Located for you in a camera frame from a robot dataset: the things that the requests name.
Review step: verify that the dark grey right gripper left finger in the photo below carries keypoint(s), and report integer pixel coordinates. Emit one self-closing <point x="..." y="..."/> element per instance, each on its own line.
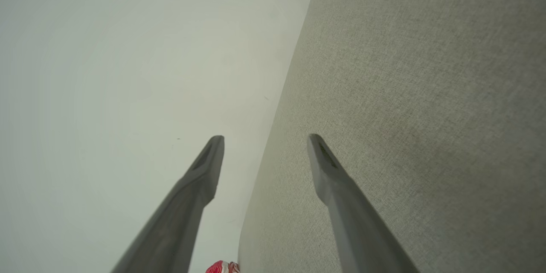
<point x="179" y="222"/>

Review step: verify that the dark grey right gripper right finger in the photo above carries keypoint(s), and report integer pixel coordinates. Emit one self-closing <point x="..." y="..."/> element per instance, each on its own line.
<point x="358" y="230"/>

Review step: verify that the red Bulls 23 jersey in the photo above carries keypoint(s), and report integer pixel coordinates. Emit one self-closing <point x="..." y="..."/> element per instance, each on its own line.
<point x="219" y="268"/>

